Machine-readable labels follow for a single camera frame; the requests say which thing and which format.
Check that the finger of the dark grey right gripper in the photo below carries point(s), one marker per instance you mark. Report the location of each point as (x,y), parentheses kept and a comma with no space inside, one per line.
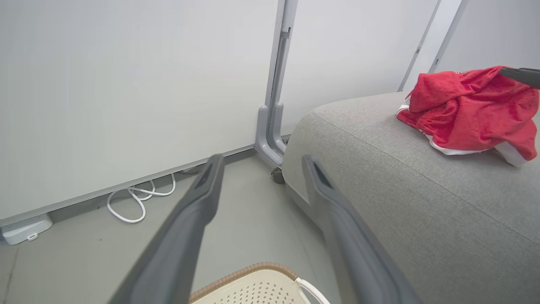
(525,77)

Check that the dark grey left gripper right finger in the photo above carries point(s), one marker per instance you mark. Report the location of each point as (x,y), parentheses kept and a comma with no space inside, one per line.
(350,253)

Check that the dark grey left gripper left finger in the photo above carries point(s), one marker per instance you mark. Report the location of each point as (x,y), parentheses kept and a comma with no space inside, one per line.
(177,245)

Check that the red garment with white trim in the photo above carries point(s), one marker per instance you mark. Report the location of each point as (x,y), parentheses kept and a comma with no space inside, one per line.
(472,109)

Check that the cream perforated laundry basket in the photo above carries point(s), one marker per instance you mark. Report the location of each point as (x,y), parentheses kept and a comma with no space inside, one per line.
(253,289)

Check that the grey fabric sofa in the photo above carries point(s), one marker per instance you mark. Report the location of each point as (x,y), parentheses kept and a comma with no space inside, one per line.
(422,202)

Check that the black caster wheel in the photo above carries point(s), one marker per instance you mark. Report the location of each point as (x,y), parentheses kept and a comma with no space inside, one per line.
(277,175)

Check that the grey partition foot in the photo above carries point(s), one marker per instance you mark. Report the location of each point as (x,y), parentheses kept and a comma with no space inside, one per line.
(278,131)
(263,139)

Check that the white power strip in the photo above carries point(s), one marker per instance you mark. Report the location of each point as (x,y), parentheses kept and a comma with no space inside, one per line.
(23,230)

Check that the wide white partition panel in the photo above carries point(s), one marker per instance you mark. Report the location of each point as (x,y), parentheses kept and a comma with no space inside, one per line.
(126,93)

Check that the narrow white partition panel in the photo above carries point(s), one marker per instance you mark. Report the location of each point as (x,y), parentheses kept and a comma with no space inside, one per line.
(350,55)

